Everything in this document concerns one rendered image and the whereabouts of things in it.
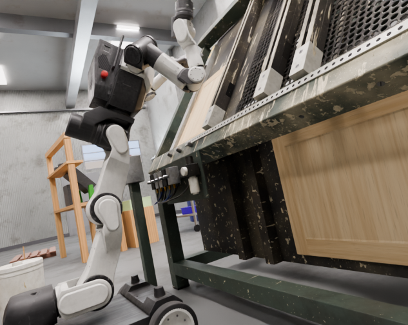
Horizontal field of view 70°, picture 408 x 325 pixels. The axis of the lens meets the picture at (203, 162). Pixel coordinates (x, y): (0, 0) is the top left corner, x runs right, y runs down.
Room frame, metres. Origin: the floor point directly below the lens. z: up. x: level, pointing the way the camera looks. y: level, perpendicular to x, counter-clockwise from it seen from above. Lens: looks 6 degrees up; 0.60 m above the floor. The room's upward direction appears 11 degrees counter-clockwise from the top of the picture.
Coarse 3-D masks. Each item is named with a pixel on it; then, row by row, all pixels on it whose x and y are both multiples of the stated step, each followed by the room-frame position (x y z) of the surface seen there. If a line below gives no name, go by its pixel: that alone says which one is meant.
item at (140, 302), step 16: (48, 288) 1.20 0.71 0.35; (128, 288) 1.52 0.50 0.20; (144, 288) 1.51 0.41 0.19; (160, 288) 1.27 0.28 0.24; (16, 304) 1.12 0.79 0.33; (32, 304) 1.14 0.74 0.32; (48, 304) 1.16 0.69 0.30; (112, 304) 1.43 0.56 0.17; (128, 304) 1.38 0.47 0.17; (144, 304) 1.28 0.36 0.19; (160, 304) 1.23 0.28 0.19; (16, 320) 1.11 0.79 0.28; (32, 320) 1.12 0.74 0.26; (48, 320) 1.15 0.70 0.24; (64, 320) 1.34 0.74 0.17; (80, 320) 1.30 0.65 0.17; (96, 320) 1.26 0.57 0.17; (112, 320) 1.23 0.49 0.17; (128, 320) 1.19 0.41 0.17; (144, 320) 1.19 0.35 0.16
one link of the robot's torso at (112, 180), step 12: (108, 132) 1.32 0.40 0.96; (120, 132) 1.35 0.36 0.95; (120, 144) 1.34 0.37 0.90; (108, 156) 1.46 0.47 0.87; (120, 156) 1.35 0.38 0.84; (108, 168) 1.34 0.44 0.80; (120, 168) 1.36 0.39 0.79; (108, 180) 1.33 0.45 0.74; (120, 180) 1.36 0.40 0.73; (96, 192) 1.32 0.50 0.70; (108, 192) 1.33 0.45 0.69; (120, 192) 1.36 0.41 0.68; (120, 204) 1.34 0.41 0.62; (96, 216) 1.28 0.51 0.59
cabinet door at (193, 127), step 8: (216, 72) 1.86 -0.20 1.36; (208, 80) 1.94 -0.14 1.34; (216, 80) 1.80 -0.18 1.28; (200, 88) 2.01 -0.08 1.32; (208, 88) 1.86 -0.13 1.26; (216, 88) 1.73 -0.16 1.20; (200, 96) 1.93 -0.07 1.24; (208, 96) 1.79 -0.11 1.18; (200, 104) 1.85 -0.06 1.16; (208, 104) 1.71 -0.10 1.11; (192, 112) 1.92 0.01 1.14; (200, 112) 1.77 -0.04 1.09; (192, 120) 1.85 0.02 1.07; (200, 120) 1.71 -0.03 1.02; (184, 128) 1.90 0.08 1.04; (192, 128) 1.77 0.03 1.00; (200, 128) 1.64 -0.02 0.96; (184, 136) 1.84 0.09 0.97; (192, 136) 1.70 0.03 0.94
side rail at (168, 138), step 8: (208, 48) 2.39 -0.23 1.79; (208, 56) 2.38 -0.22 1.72; (184, 96) 2.22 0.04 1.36; (184, 104) 2.21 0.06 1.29; (176, 112) 2.17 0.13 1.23; (184, 112) 2.20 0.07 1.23; (176, 120) 2.16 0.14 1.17; (168, 128) 2.14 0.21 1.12; (176, 128) 2.15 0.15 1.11; (168, 136) 2.11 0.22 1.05; (160, 144) 2.12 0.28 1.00; (168, 144) 2.10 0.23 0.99; (160, 152) 2.07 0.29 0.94
